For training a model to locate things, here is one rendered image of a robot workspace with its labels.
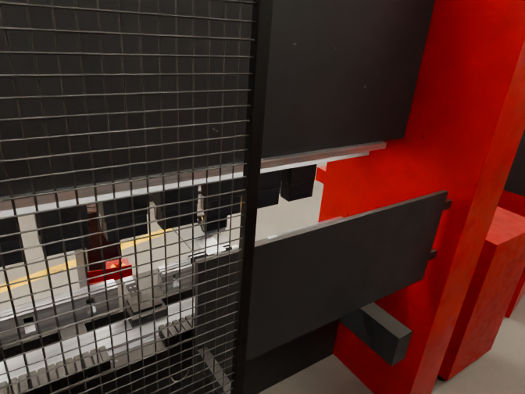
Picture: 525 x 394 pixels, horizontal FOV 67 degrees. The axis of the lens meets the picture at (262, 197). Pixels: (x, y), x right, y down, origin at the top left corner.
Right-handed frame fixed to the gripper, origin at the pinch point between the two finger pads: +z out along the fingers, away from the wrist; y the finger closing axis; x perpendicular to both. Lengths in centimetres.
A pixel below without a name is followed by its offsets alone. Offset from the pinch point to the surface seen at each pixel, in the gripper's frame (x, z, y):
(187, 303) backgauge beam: -21.4, 28.4, -23.6
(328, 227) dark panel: -64, 18, 14
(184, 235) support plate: 10.0, 0.1, -6.3
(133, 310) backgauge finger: -25, 25, -43
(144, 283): 10.7, 15.8, -28.6
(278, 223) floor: 181, -12, 159
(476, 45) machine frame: -94, -30, 86
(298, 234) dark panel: -64, 18, 1
